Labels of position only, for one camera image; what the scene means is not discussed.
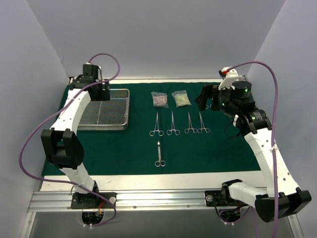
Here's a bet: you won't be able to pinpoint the steel needle holder clamp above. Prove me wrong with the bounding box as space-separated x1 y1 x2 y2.
149 112 164 137

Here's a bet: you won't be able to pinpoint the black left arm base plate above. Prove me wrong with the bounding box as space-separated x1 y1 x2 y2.
70 192 117 209

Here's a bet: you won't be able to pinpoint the long steel scissors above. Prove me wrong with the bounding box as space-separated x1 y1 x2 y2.
155 141 166 167

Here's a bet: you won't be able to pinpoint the steel haemostat clamp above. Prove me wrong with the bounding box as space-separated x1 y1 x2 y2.
184 112 198 134

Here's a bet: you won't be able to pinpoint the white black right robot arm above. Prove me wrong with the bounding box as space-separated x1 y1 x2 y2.
195 80 312 223

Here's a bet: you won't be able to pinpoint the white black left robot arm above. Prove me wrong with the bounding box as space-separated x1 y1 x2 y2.
41 74 110 208

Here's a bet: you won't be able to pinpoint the purple packet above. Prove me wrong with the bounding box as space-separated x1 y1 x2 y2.
151 92 169 108

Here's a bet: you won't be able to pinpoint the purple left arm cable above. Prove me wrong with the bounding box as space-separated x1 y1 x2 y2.
19 53 121 225

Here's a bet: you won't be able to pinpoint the aluminium frame rail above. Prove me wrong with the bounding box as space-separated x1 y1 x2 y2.
27 185 295 213

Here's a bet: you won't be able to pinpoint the green surgical drape cloth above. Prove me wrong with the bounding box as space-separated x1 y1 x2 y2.
77 83 259 175

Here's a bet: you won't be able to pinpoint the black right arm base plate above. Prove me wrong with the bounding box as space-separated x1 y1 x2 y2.
204 190 247 207

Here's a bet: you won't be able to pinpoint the steel mesh instrument tray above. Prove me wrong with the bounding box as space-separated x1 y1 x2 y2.
78 89 130 131

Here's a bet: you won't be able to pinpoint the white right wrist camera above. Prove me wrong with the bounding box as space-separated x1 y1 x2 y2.
218 67 240 90

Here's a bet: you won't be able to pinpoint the back aluminium rail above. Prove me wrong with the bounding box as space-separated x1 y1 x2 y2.
110 76 222 84

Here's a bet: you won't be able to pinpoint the green packet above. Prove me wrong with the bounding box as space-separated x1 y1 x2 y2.
171 90 191 108

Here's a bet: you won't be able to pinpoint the steel forceps clamp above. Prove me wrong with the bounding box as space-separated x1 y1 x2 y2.
166 112 180 136

